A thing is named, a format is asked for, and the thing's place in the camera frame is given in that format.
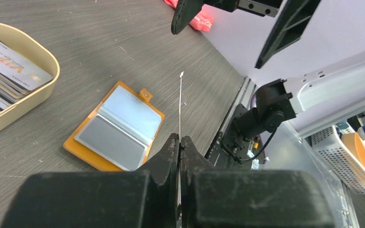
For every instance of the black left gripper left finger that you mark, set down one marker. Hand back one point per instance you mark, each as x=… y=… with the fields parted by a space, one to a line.
x=144 y=198

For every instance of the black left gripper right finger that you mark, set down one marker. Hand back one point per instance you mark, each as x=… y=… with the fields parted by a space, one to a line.
x=229 y=198

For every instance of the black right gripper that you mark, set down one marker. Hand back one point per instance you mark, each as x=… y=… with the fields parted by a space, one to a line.
x=288 y=29

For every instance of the orange leather card holder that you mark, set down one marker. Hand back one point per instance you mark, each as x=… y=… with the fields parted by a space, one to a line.
x=118 y=134

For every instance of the beige oval card tray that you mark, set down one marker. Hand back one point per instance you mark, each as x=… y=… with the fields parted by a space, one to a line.
x=28 y=47

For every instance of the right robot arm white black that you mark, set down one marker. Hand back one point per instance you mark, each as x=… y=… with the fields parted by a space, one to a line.
x=282 y=99

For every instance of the stack of credit cards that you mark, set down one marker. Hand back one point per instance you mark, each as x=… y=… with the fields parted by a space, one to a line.
x=19 y=77

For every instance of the pink crumpled cloth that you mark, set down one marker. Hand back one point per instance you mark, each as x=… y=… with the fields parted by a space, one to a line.
x=201 y=22

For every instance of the white perforated basket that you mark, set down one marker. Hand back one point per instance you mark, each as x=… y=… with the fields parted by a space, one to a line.
x=333 y=151

